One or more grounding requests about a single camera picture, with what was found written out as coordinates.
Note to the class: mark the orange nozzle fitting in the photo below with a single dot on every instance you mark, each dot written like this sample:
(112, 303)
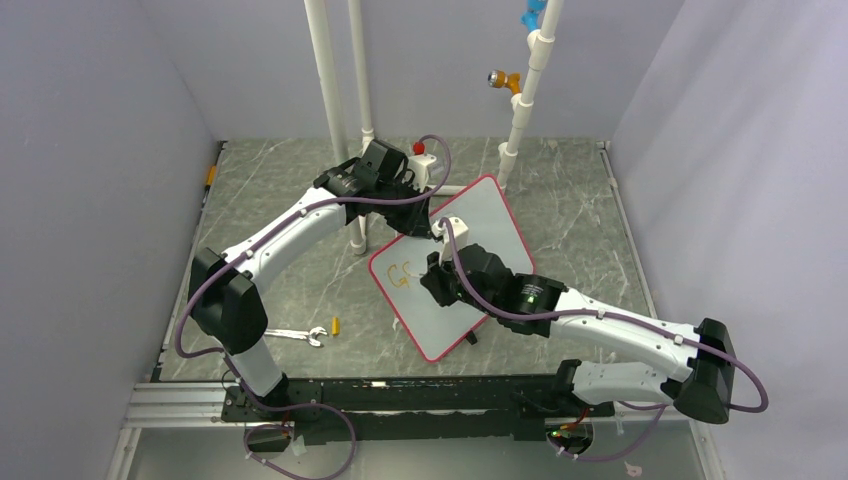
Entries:
(498, 79)

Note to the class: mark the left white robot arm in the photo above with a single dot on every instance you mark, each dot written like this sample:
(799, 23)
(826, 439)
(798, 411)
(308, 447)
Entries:
(225, 292)

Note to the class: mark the blue pipe fitting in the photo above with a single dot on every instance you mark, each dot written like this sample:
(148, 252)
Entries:
(530, 18)

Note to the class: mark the orange wall clip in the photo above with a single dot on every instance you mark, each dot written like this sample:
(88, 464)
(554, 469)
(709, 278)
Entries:
(210, 176)

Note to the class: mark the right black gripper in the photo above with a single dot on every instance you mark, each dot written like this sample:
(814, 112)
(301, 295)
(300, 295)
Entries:
(435, 279)

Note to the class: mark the red-framed whiteboard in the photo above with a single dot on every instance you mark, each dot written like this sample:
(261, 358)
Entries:
(436, 330)

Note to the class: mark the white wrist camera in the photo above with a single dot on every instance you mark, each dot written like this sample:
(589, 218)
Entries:
(422, 166)
(451, 234)

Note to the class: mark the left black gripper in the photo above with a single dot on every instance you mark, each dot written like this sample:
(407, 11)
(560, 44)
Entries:
(417, 223)

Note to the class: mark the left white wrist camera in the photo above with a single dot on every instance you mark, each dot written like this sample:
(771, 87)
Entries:
(422, 166)

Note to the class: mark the silver open-end wrench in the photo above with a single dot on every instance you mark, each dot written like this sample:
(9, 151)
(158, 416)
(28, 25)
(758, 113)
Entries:
(311, 336)

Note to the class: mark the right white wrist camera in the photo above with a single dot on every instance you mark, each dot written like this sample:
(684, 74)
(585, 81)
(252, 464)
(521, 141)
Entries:
(451, 234)

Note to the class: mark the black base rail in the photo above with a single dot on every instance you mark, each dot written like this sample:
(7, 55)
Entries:
(521, 407)

